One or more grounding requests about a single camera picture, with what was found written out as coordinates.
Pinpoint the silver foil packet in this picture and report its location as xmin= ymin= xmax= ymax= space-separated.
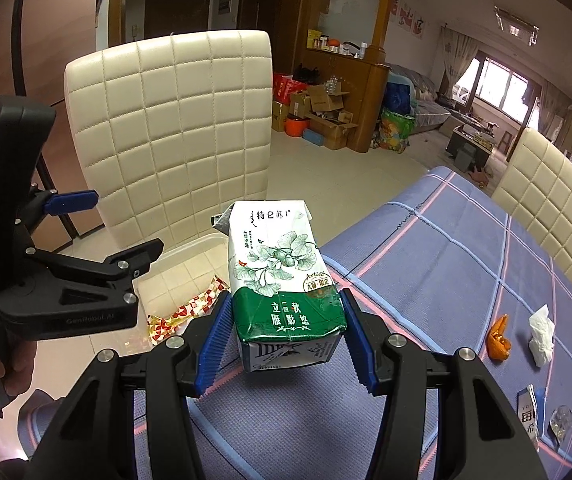
xmin=518 ymin=384 xmax=547 ymax=454

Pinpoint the dark coffee table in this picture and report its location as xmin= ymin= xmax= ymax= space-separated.
xmin=445 ymin=122 xmax=497 ymax=159

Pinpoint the orange bucket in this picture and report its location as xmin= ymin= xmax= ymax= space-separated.
xmin=285 ymin=115 xmax=309 ymax=139

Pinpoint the pile of cardboard boxes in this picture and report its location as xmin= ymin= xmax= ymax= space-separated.
xmin=271 ymin=82 xmax=359 ymax=151

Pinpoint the clear round plastic lid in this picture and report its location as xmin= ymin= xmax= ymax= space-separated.
xmin=545 ymin=406 xmax=572 ymax=444

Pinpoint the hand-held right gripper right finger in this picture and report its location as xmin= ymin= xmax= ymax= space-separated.
xmin=340 ymin=287 xmax=550 ymax=480

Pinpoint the colourful woven bag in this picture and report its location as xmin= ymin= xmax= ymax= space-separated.
xmin=373 ymin=108 xmax=415 ymax=154

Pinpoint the white quilted leather chair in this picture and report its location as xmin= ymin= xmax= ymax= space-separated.
xmin=491 ymin=127 xmax=572 ymax=307
xmin=64 ymin=29 xmax=273 ymax=263

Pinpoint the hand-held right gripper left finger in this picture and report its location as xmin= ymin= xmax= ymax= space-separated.
xmin=48 ymin=290 xmax=232 ymax=480

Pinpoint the green white milk carton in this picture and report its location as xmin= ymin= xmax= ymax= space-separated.
xmin=209 ymin=199 xmax=349 ymax=374

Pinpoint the red gold patterned wrapper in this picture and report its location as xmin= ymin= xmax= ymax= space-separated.
xmin=146 ymin=273 xmax=231 ymax=346

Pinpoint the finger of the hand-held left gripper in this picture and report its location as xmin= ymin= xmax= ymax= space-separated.
xmin=26 ymin=239 xmax=166 ymax=291
xmin=16 ymin=187 xmax=100 ymax=236

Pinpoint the clear plastic storage bin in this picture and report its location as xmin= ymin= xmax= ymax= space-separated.
xmin=130 ymin=232 xmax=232 ymax=352

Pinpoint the wooden divider cabinet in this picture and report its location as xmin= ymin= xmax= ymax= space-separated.
xmin=300 ymin=47 xmax=392 ymax=154

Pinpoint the grey sofa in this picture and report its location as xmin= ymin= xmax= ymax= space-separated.
xmin=385 ymin=62 xmax=455 ymax=134

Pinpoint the red paper bag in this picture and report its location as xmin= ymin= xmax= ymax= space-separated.
xmin=271 ymin=72 xmax=297 ymax=106

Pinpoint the brown wooden cabinet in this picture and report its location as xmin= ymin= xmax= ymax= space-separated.
xmin=0 ymin=0 xmax=132 ymax=266

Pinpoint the ceiling lamp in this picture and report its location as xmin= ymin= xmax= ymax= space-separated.
xmin=494 ymin=6 xmax=540 ymax=46

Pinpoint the black bag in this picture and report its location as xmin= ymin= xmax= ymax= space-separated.
xmin=295 ymin=64 xmax=325 ymax=86

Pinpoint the blue bag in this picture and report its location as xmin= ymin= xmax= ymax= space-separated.
xmin=385 ymin=79 xmax=415 ymax=114

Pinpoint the blue plaid tablecloth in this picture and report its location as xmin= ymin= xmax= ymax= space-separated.
xmin=130 ymin=165 xmax=572 ymax=480

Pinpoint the patterned curtain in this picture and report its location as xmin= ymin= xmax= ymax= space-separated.
xmin=440 ymin=27 xmax=480 ymax=96
xmin=530 ymin=82 xmax=572 ymax=136

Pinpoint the crumpled white tissue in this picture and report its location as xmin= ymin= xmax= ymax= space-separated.
xmin=526 ymin=304 xmax=557 ymax=367

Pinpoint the group of bottles and boxes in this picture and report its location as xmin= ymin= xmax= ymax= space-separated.
xmin=307 ymin=29 xmax=369 ymax=59

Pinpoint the window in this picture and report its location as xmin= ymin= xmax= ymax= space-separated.
xmin=453 ymin=54 xmax=537 ymax=121

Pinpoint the grey storage box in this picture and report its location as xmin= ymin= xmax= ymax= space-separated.
xmin=453 ymin=147 xmax=477 ymax=171

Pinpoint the orange peel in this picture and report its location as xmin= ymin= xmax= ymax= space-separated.
xmin=486 ymin=313 xmax=512 ymax=361

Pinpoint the pink wall decoration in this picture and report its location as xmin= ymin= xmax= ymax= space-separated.
xmin=389 ymin=0 xmax=426 ymax=39

